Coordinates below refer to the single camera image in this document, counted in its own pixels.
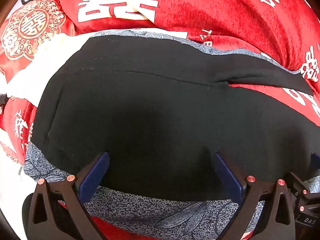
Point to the red gold patterned pillow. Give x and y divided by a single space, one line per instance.
32 27

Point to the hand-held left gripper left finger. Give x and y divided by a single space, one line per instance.
96 172

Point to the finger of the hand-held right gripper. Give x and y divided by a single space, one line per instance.
315 160
298 187

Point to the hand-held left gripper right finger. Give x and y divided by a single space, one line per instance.
226 173

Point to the red blanket with white characters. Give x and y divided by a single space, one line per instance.
212 10

